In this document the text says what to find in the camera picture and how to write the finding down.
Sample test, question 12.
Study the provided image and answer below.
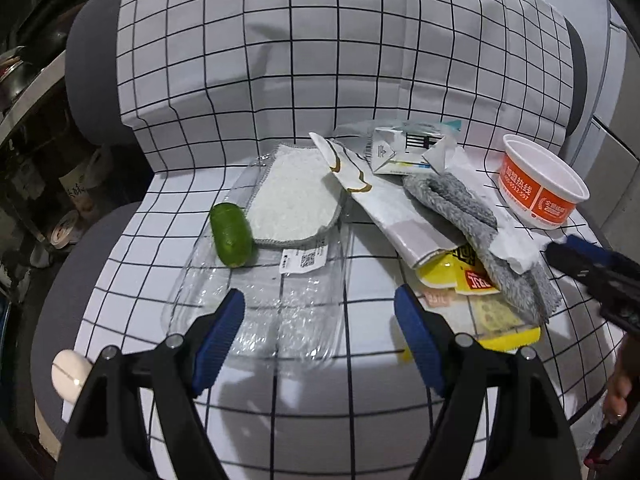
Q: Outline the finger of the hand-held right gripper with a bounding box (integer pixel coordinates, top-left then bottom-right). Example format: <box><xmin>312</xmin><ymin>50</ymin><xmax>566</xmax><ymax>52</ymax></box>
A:
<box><xmin>544</xmin><ymin>234</ymin><xmax>621</xmax><ymax>286</ymax></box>

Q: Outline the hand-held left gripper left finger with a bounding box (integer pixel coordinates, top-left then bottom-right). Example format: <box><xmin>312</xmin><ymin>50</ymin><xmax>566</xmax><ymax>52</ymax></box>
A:
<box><xmin>54</xmin><ymin>287</ymin><xmax>247</xmax><ymax>480</ymax></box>

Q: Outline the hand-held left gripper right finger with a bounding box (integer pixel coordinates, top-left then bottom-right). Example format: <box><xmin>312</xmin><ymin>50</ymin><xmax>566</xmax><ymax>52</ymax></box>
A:
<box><xmin>393</xmin><ymin>284</ymin><xmax>583</xmax><ymax>480</ymax></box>

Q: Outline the yellow snack packet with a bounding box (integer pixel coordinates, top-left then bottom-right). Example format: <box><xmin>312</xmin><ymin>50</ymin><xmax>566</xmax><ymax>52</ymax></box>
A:
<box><xmin>400</xmin><ymin>245</ymin><xmax>543</xmax><ymax>363</ymax></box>

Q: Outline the green cucumber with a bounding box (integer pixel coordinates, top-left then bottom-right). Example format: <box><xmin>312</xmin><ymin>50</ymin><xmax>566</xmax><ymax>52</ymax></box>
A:
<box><xmin>209</xmin><ymin>202</ymin><xmax>259</xmax><ymax>268</ymax></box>

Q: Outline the white patterned paper bag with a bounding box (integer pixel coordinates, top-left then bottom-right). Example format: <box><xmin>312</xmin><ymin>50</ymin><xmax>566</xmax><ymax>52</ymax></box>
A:
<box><xmin>308</xmin><ymin>131</ymin><xmax>473</xmax><ymax>268</ymax></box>

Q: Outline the grey fluffy cloth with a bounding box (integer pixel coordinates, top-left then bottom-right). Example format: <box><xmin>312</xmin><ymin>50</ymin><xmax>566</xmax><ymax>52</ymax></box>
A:
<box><xmin>402</xmin><ymin>171</ymin><xmax>563</xmax><ymax>326</ymax></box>

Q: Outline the white plastic bag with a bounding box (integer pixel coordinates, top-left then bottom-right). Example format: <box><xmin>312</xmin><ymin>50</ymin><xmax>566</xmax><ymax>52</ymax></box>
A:
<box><xmin>565</xmin><ymin>400</ymin><xmax>608</xmax><ymax>463</ymax></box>

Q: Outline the white carton box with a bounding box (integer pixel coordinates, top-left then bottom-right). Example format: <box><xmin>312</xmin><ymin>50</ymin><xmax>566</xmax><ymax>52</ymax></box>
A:
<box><xmin>367</xmin><ymin>127</ymin><xmax>448</xmax><ymax>176</ymax></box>

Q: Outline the clear wrapper with teal tip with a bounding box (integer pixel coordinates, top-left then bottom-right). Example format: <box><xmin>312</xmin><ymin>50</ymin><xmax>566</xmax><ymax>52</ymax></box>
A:
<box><xmin>332</xmin><ymin>119</ymin><xmax>463</xmax><ymax>142</ymax></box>

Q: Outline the person's right hand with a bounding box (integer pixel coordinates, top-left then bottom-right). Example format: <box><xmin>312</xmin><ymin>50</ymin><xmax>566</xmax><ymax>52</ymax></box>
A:
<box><xmin>602</xmin><ymin>335</ymin><xmax>640</xmax><ymax>420</ymax></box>

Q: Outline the clear plastic packaging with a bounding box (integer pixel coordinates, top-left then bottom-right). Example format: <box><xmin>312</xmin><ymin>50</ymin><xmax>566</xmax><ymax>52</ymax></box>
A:
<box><xmin>160</xmin><ymin>155</ymin><xmax>351</xmax><ymax>361</ymax></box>

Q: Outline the orange and white bowl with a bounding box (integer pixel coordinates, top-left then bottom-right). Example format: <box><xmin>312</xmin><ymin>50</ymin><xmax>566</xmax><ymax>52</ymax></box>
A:
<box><xmin>496</xmin><ymin>134</ymin><xmax>591</xmax><ymax>231</ymax></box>

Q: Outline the white cloth with grey edge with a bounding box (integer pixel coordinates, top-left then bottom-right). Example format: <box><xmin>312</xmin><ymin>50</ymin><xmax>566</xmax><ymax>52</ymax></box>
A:
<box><xmin>246</xmin><ymin>144</ymin><xmax>346</xmax><ymax>248</ymax></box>

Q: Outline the grey cabinet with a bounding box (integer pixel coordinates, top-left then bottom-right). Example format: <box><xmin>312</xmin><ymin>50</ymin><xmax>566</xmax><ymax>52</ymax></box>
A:
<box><xmin>565</xmin><ymin>0</ymin><xmax>640</xmax><ymax>246</ymax></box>

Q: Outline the tape roll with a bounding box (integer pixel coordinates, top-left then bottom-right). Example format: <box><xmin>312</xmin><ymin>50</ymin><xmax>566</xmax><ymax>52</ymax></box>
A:
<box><xmin>47</xmin><ymin>210</ymin><xmax>81</xmax><ymax>251</ymax></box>

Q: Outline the white labelled container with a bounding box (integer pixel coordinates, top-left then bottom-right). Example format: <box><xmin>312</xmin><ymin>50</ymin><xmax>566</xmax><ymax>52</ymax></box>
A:
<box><xmin>57</xmin><ymin>170</ymin><xmax>96</xmax><ymax>213</ymax></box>

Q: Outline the white checked cloth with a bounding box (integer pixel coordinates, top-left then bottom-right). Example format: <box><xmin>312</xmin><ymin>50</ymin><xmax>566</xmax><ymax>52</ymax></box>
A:
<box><xmin>52</xmin><ymin>0</ymin><xmax>621</xmax><ymax>480</ymax></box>

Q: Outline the grey upholstered chair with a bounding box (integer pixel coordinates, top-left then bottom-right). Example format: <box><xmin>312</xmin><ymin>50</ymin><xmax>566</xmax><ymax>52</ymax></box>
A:
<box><xmin>30</xmin><ymin>0</ymin><xmax>591</xmax><ymax>461</ymax></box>

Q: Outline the metal pot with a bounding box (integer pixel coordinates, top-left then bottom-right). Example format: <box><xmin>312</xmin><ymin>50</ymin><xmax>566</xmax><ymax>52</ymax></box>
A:
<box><xmin>0</xmin><ymin>47</ymin><xmax>31</xmax><ymax>106</ymax></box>

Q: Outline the metal shelf rail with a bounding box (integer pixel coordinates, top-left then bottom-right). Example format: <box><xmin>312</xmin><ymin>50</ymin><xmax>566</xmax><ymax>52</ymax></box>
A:
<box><xmin>0</xmin><ymin>50</ymin><xmax>68</xmax><ymax>146</ymax></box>

